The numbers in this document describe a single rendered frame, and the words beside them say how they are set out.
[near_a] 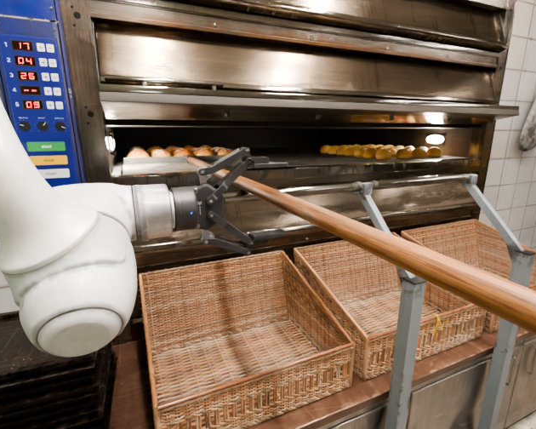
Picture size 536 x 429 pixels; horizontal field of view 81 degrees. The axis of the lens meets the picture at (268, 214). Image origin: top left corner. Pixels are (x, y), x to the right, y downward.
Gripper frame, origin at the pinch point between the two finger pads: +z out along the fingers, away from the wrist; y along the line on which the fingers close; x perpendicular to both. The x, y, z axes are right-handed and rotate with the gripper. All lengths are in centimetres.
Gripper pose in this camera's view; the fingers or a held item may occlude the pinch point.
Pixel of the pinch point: (278, 199)
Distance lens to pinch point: 61.5
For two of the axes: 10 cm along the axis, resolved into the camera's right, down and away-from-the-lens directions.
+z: 9.1, -1.0, 4.0
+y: 0.0, 9.7, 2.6
